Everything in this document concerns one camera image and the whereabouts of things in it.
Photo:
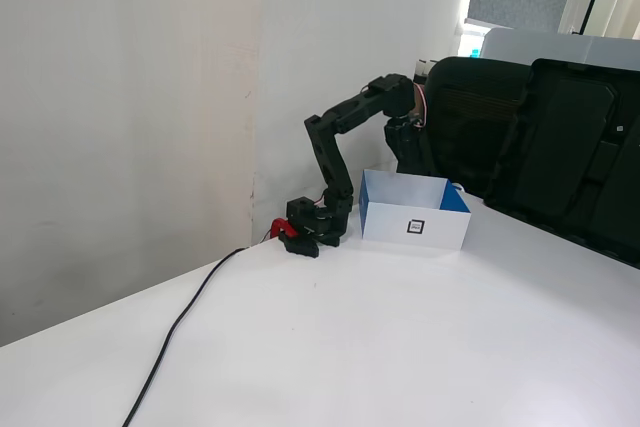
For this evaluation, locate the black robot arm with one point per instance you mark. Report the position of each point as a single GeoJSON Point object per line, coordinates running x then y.
{"type": "Point", "coordinates": [330, 157]}

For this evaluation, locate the red table clamp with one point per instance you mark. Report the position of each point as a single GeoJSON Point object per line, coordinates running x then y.
{"type": "Point", "coordinates": [280, 224]}

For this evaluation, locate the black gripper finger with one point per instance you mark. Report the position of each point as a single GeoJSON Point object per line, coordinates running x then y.
{"type": "Point", "coordinates": [421, 157]}
{"type": "Point", "coordinates": [404, 159]}

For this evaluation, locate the translucent white storage bin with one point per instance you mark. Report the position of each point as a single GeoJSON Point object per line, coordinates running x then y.
{"type": "Point", "coordinates": [550, 47]}

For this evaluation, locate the black moulded case tray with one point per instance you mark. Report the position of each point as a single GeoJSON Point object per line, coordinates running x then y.
{"type": "Point", "coordinates": [575, 157]}

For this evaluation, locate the small white containers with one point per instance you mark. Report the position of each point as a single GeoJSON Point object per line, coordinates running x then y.
{"type": "Point", "coordinates": [424, 69]}

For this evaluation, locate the blue and white cardboard box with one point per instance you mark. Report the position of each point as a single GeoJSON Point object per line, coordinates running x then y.
{"type": "Point", "coordinates": [390, 227]}

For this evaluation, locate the ribbed black case shell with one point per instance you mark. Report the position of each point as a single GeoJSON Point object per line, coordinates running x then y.
{"type": "Point", "coordinates": [465, 147]}

